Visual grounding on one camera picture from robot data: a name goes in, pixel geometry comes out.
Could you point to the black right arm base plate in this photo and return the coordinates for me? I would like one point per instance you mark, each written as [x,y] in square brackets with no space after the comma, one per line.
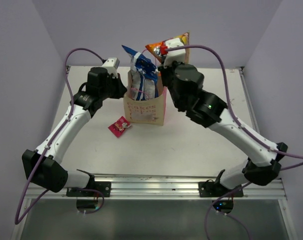
[210,189]

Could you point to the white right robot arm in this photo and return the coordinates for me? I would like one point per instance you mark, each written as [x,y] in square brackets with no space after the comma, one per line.
[263,160]

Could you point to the small pink snack packet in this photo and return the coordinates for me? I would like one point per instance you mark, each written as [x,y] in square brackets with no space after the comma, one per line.
[119,127]

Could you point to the blue chips bag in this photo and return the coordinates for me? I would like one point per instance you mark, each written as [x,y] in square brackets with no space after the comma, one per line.
[144,78]

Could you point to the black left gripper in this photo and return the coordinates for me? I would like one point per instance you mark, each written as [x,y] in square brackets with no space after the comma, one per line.
[121,88]

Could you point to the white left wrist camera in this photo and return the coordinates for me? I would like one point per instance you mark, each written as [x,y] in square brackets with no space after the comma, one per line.
[111,65]

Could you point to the aluminium table edge rail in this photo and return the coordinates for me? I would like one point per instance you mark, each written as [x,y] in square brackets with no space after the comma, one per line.
[160,187]

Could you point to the Fox's fruit candy bag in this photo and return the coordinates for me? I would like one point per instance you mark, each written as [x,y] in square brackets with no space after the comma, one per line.
[156,47]

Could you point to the beige Cakes paper bag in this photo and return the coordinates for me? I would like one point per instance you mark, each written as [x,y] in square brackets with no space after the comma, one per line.
[146,111]

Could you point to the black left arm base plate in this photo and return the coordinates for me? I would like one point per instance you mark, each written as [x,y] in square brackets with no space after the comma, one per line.
[96,189]

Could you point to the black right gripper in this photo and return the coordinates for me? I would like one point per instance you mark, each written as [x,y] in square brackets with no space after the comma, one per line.
[163,70]

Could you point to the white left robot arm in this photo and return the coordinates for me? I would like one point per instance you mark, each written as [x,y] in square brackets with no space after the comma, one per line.
[42,166]

